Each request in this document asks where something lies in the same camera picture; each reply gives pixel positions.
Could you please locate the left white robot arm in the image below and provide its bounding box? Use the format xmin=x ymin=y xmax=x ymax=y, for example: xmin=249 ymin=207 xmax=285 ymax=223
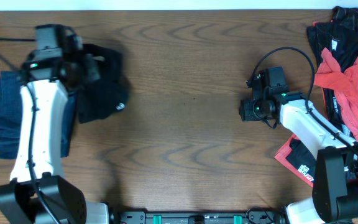
xmin=0 ymin=55 xmax=110 ymax=223

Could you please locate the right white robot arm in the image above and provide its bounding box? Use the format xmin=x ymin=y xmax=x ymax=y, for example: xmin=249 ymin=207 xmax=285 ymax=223
xmin=239 ymin=92 xmax=358 ymax=223

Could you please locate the black t-shirt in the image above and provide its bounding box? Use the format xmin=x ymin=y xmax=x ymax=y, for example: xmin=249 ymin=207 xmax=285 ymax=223
xmin=77 ymin=44 xmax=129 ymax=124

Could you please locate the red and black garment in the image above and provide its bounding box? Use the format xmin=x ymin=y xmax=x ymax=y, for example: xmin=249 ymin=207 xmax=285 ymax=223
xmin=273 ymin=9 xmax=358 ymax=188

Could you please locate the black patterned garment with orange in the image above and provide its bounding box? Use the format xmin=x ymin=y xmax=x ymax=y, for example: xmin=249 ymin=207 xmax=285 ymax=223
xmin=306 ymin=6 xmax=358 ymax=72

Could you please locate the folded blue denim garment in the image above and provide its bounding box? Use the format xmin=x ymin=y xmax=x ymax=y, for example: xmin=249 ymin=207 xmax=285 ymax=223
xmin=0 ymin=71 xmax=77 ymax=159

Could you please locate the black mounting rail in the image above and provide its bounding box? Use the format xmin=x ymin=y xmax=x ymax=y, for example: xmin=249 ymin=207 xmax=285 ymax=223
xmin=110 ymin=207 xmax=287 ymax=224

